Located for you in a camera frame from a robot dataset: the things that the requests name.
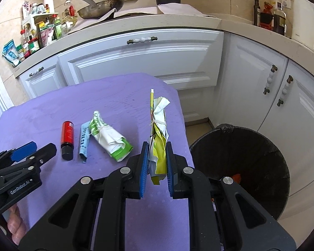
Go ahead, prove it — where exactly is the yellow white packet bundle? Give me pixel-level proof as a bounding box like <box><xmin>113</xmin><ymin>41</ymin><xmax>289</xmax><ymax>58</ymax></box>
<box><xmin>148</xmin><ymin>88</ymin><xmax>170</xmax><ymax>186</ymax></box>

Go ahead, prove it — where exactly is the pale blue packet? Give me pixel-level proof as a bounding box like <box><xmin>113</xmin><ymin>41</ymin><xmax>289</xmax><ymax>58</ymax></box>
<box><xmin>79</xmin><ymin>122</ymin><xmax>93</xmax><ymax>163</ymax></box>

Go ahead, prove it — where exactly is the white cabinet door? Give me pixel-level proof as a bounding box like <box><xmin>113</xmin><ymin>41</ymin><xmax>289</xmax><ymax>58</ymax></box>
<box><xmin>256</xmin><ymin>60</ymin><xmax>314</xmax><ymax>196</ymax></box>
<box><xmin>215</xmin><ymin>33</ymin><xmax>288</xmax><ymax>131</ymax></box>

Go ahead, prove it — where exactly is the green white packet bundle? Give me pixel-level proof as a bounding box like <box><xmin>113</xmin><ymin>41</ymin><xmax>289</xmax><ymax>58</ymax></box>
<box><xmin>90</xmin><ymin>110</ymin><xmax>134</xmax><ymax>162</ymax></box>

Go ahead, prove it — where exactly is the yellow cooking oil bottle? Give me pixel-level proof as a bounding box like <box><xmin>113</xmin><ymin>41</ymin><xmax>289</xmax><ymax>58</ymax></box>
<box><xmin>61</xmin><ymin>0</ymin><xmax>79</xmax><ymax>29</ymax></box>

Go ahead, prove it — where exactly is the narrow white drawer front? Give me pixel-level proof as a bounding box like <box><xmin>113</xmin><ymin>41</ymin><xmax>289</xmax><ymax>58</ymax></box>
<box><xmin>18</xmin><ymin>64</ymin><xmax>59</xmax><ymax>100</ymax></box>

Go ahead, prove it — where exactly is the spice rack with jars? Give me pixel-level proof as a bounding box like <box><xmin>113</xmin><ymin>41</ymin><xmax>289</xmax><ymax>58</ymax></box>
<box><xmin>17</xmin><ymin>3</ymin><xmax>66</xmax><ymax>60</ymax></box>

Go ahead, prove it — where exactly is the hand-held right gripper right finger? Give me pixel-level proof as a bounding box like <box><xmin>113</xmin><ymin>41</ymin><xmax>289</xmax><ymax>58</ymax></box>
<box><xmin>165</xmin><ymin>141</ymin><xmax>296</xmax><ymax>251</ymax></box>

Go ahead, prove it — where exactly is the small red bottle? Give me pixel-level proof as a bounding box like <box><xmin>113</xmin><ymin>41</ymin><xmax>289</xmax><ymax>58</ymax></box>
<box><xmin>61</xmin><ymin>121</ymin><xmax>74</xmax><ymax>161</ymax></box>

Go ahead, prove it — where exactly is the dark square jar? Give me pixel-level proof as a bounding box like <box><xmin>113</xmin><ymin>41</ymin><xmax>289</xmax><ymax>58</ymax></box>
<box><xmin>260</xmin><ymin>13</ymin><xmax>274</xmax><ymax>29</ymax></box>

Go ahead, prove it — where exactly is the blue snack bag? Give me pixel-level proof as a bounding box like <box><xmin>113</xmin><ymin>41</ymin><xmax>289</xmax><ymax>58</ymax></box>
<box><xmin>2</xmin><ymin>40</ymin><xmax>21</xmax><ymax>67</ymax></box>

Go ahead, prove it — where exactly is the black trash bin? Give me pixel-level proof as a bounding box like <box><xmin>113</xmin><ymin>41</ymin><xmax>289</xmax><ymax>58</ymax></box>
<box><xmin>189</xmin><ymin>124</ymin><xmax>290</xmax><ymax>221</ymax></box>

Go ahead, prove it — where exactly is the white cabinet door handle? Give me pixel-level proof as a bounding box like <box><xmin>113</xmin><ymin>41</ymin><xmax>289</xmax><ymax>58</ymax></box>
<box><xmin>277</xmin><ymin>75</ymin><xmax>293</xmax><ymax>107</ymax></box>
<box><xmin>263</xmin><ymin>65</ymin><xmax>277</xmax><ymax>95</ymax></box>

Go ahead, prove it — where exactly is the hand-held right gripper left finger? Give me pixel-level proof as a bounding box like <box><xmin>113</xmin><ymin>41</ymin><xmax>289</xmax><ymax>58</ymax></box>
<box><xmin>18</xmin><ymin>141</ymin><xmax>150</xmax><ymax>251</ymax></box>

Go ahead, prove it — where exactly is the dark sauce bottle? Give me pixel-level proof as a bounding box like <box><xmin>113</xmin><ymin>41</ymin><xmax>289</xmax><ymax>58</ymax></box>
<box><xmin>273</xmin><ymin>4</ymin><xmax>287</xmax><ymax>36</ymax></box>

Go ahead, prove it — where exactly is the person's left hand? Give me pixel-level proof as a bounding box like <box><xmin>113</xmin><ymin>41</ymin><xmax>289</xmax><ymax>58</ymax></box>
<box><xmin>6</xmin><ymin>204</ymin><xmax>24</xmax><ymax>246</ymax></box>

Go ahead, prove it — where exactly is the slim dark glass bottle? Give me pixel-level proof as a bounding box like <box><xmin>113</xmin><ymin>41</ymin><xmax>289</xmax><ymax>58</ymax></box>
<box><xmin>253</xmin><ymin>0</ymin><xmax>261</xmax><ymax>27</ymax></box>

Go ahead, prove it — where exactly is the wide white drawer front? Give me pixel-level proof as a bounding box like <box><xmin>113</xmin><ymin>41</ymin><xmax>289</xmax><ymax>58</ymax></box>
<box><xmin>56</xmin><ymin>30</ymin><xmax>224</xmax><ymax>92</ymax></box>

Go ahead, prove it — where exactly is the pale stove cover cloth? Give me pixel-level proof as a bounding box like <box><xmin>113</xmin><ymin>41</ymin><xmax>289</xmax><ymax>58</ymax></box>
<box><xmin>68</xmin><ymin>3</ymin><xmax>215</xmax><ymax>32</ymax></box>

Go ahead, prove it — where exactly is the wide drawer handle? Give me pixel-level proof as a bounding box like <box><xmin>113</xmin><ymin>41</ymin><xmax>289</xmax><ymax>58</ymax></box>
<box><xmin>127</xmin><ymin>37</ymin><xmax>158</xmax><ymax>44</ymax></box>

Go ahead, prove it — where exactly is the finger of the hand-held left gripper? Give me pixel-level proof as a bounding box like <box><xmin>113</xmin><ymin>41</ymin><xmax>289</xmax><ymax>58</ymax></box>
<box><xmin>0</xmin><ymin>141</ymin><xmax>37</xmax><ymax>168</ymax></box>
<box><xmin>0</xmin><ymin>143</ymin><xmax>57</xmax><ymax>182</ymax></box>

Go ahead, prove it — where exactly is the white electric kettle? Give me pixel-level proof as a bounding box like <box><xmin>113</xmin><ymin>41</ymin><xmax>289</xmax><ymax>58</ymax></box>
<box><xmin>291</xmin><ymin>0</ymin><xmax>314</xmax><ymax>51</ymax></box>

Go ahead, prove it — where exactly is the purple tablecloth table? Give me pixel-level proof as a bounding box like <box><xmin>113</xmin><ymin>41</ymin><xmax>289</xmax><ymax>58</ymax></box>
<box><xmin>0</xmin><ymin>73</ymin><xmax>216</xmax><ymax>251</ymax></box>

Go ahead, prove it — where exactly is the steel wok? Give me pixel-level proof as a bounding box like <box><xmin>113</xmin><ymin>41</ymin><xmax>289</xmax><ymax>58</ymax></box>
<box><xmin>77</xmin><ymin>0</ymin><xmax>125</xmax><ymax>19</ymax></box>

